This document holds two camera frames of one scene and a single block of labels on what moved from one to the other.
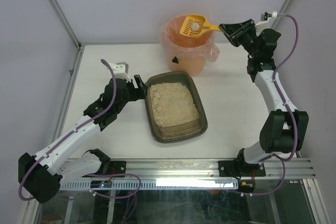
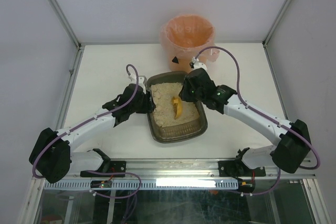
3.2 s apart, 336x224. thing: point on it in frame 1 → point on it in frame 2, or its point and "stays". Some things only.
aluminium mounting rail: [167, 169] stays
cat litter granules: [172, 104] stays
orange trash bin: [187, 54] stays
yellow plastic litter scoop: [195, 25] → [177, 104]
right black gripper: [241, 31] → [189, 89]
